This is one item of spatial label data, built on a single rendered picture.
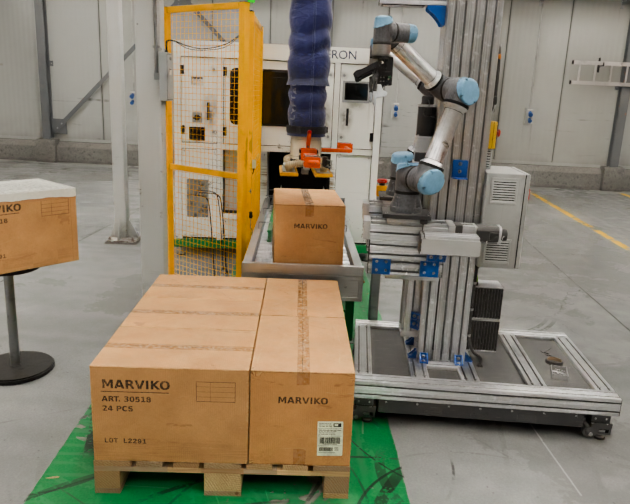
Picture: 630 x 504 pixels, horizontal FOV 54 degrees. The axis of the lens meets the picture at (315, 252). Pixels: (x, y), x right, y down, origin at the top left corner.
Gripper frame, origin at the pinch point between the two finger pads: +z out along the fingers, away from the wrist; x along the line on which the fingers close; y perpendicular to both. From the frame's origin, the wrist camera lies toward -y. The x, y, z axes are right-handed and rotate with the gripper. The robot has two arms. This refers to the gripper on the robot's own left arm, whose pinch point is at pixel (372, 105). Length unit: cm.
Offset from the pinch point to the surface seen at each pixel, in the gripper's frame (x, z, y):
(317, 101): 77, 0, -28
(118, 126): 336, 36, -240
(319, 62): 76, -20, -28
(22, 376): 25, 149, -176
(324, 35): 77, -34, -26
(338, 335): -15, 98, -9
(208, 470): -57, 141, -56
